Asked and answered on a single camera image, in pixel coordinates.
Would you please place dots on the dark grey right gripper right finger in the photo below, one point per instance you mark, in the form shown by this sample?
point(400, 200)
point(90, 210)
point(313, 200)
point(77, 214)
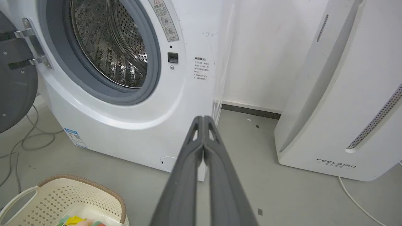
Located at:
point(223, 182)

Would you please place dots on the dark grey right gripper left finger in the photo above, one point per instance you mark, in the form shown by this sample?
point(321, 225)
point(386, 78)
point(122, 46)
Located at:
point(183, 175)

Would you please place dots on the grey washing machine door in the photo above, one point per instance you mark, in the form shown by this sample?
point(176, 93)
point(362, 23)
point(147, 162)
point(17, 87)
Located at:
point(14, 72)

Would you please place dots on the cream perforated laundry basket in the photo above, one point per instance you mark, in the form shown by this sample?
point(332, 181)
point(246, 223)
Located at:
point(62, 201)

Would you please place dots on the white front-load washing machine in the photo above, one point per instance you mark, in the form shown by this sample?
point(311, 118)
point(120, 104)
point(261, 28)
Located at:
point(125, 78)

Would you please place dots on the white Feelbird air purifier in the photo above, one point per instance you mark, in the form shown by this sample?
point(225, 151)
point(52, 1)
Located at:
point(342, 91)

